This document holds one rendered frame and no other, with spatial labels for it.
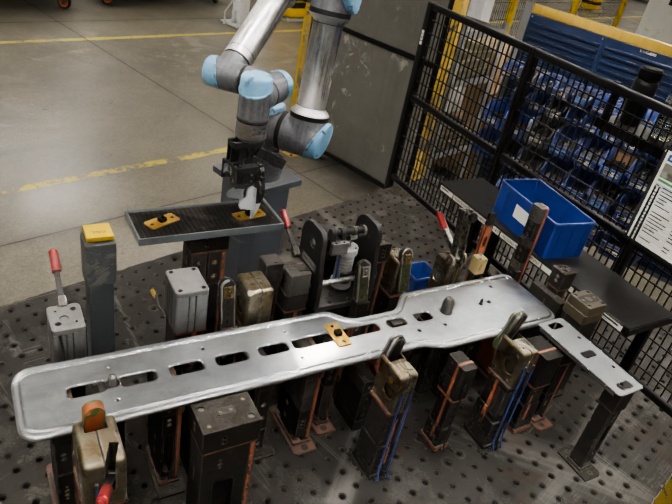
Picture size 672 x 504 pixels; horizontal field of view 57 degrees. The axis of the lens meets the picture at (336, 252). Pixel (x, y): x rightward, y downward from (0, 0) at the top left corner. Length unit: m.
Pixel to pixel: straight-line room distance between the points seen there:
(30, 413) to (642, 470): 1.56
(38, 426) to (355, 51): 3.49
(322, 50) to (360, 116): 2.58
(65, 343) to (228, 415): 0.39
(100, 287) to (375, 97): 2.97
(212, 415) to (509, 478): 0.86
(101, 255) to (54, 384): 0.32
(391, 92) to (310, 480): 2.99
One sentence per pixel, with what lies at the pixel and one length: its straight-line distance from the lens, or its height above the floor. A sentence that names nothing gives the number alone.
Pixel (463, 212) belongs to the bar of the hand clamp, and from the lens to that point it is 1.77.
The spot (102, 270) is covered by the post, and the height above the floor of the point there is 1.07.
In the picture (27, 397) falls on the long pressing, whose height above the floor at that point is 1.00.
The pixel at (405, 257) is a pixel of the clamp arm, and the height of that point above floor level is 1.09.
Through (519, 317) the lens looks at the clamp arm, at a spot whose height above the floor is 1.11.
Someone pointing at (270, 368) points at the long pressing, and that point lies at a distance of 1.41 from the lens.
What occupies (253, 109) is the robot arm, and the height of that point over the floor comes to 1.46.
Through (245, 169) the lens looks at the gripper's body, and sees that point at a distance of 1.51.
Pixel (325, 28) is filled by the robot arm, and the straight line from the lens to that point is 1.80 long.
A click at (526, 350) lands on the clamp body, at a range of 1.61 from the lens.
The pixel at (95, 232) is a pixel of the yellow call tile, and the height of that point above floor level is 1.16.
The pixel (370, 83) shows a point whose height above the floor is 0.79.
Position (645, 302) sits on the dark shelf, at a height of 1.03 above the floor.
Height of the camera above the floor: 1.96
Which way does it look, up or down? 31 degrees down
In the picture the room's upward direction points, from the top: 12 degrees clockwise
